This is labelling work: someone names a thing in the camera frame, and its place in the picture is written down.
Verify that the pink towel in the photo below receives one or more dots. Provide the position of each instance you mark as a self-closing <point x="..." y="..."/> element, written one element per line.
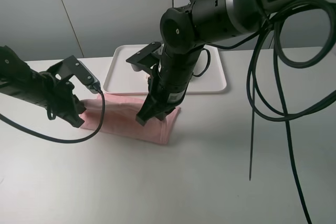
<point x="119" y="119"/>

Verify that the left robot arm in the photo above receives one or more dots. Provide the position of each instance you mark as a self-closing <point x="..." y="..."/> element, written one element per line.
<point x="14" y="69"/>

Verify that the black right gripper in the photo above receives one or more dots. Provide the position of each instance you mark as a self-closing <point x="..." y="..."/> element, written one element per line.
<point x="171" y="80"/>

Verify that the black cable tie right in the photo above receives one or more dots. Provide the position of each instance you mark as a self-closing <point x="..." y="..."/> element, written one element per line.
<point x="250" y="85"/>

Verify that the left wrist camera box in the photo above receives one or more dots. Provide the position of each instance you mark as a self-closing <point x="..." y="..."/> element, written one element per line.
<point x="70" y="67"/>

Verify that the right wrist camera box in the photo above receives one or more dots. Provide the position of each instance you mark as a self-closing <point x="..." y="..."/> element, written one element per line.
<point x="146" y="58"/>

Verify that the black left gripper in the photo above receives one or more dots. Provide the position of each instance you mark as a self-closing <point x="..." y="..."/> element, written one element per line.
<point x="56" y="96"/>

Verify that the white rectangular plastic tray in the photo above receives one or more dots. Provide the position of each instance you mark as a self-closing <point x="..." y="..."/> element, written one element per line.
<point x="122" y="80"/>

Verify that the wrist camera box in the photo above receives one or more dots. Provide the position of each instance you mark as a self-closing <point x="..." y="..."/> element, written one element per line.
<point x="70" y="67"/>
<point x="146" y="58"/>

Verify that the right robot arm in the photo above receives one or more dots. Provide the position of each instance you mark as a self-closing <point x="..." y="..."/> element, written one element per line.
<point x="186" y="30"/>

